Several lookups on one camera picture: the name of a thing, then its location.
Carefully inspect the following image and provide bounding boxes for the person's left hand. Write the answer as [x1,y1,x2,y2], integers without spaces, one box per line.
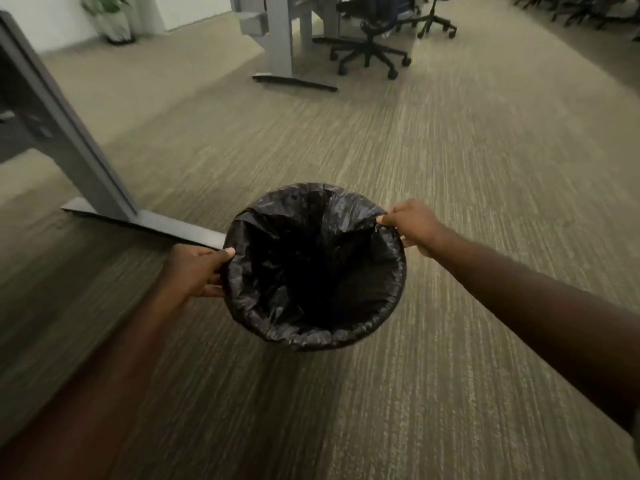
[162,244,236,300]

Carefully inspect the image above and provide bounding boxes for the person's right hand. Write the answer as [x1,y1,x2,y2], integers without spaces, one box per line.
[376,199,446,258]

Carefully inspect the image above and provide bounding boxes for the black trash bag liner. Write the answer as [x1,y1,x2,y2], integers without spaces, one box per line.
[222,183,407,352]

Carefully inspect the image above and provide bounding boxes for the person's left forearm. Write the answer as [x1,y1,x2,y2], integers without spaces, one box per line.
[0,287,188,480]

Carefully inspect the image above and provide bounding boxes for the person's right forearm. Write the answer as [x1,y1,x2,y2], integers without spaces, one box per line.
[425,230,640,435]

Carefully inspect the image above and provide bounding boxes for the black office chair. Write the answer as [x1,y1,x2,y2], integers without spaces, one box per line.
[395,0,458,40]
[328,0,422,80]

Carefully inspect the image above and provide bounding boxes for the potted green plant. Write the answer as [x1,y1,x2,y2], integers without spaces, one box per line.
[80,0,137,45]

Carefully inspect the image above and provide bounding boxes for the row of dark chairs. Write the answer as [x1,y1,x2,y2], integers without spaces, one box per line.
[505,0,640,43]

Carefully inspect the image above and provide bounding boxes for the grey desk leg frame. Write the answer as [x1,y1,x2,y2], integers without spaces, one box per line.
[229,0,346,92]
[0,10,227,249]

